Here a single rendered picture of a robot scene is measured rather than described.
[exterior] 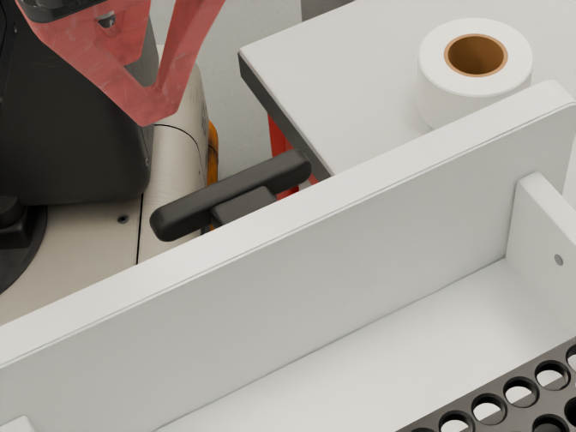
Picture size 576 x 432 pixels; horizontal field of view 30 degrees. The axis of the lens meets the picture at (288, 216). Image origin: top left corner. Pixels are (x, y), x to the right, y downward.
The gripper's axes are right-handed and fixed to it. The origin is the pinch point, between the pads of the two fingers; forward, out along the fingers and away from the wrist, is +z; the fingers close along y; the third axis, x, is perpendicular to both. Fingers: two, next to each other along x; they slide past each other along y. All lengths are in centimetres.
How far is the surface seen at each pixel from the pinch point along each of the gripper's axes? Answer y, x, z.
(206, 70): -101, 36, 98
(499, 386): 12.5, 7.5, 9.8
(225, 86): -96, 37, 98
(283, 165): -0.4, 5.4, 8.5
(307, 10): -66, 39, 62
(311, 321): 4.1, 4.0, 13.6
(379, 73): -16.7, 19.9, 23.4
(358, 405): 7.5, 4.3, 16.2
